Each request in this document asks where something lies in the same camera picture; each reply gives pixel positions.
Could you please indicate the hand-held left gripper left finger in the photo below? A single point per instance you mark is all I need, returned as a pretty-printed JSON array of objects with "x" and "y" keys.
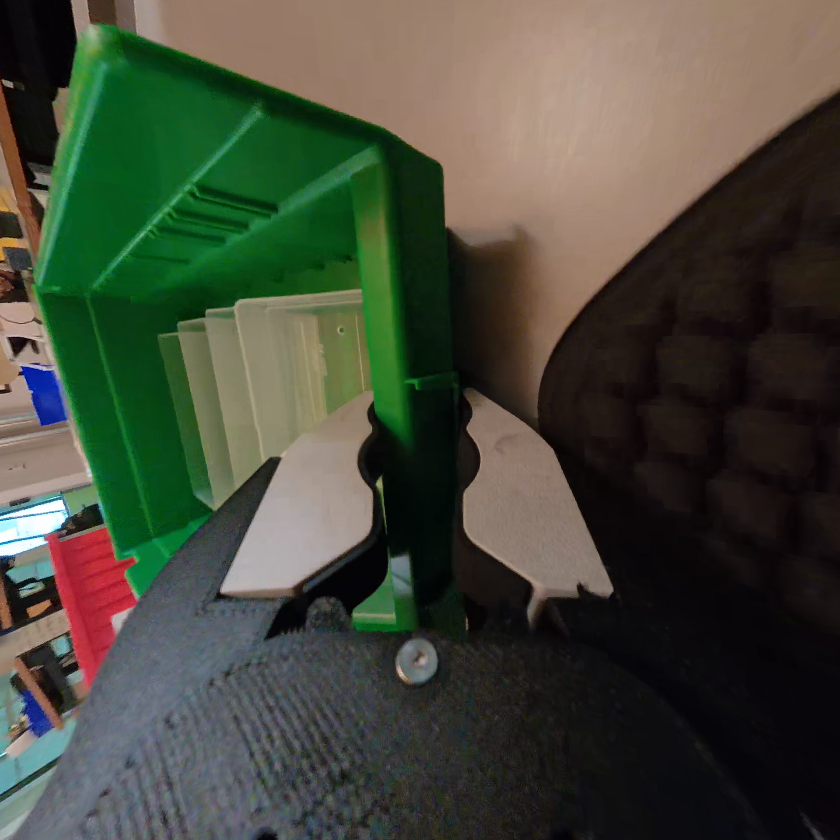
[{"x": 308, "y": 518}]

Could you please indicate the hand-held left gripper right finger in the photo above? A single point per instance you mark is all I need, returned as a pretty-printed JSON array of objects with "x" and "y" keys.
[{"x": 531, "y": 518}]

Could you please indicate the green plastic bin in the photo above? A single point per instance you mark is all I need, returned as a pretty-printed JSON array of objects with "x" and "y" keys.
[{"x": 164, "y": 164}]

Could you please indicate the red ribbed crate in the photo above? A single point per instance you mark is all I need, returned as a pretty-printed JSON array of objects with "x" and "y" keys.
[{"x": 85, "y": 590}]

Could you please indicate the blue storage bin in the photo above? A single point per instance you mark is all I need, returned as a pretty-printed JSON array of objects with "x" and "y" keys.
[{"x": 46, "y": 394}]

